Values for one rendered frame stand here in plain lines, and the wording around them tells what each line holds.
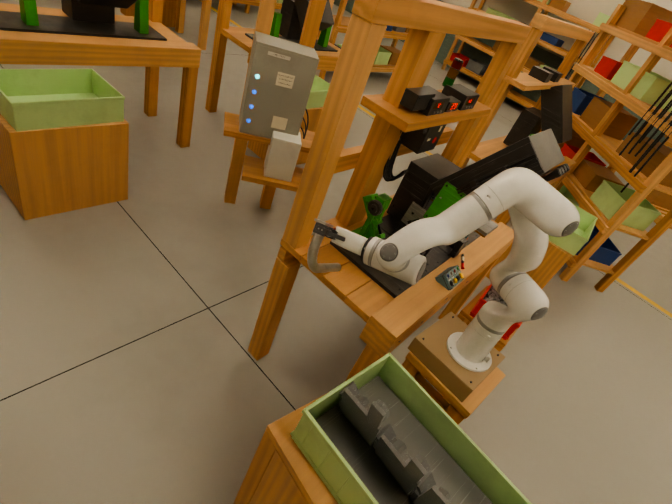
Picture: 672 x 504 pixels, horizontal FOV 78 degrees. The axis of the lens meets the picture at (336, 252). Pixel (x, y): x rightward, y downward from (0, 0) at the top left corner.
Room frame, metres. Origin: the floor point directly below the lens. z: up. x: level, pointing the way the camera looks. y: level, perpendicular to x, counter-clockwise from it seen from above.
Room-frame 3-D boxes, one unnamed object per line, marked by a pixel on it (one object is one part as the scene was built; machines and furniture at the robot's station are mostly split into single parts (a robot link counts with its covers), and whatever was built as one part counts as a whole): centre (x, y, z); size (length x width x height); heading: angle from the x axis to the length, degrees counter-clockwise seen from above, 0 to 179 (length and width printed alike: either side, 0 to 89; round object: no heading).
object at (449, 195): (1.92, -0.42, 1.17); 0.13 x 0.12 x 0.20; 152
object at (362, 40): (2.16, -0.13, 1.36); 1.49 x 0.09 x 0.97; 152
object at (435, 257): (2.02, -0.40, 0.89); 1.10 x 0.42 x 0.02; 152
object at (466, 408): (1.24, -0.65, 0.83); 0.32 x 0.32 x 0.04; 58
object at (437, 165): (2.18, -0.32, 1.07); 0.30 x 0.18 x 0.34; 152
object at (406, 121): (2.14, -0.17, 1.52); 0.90 x 0.25 x 0.04; 152
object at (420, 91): (1.86, -0.07, 1.59); 0.15 x 0.07 x 0.07; 152
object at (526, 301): (1.22, -0.66, 1.24); 0.19 x 0.12 x 0.24; 34
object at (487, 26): (2.16, -0.13, 1.89); 1.50 x 0.09 x 0.09; 152
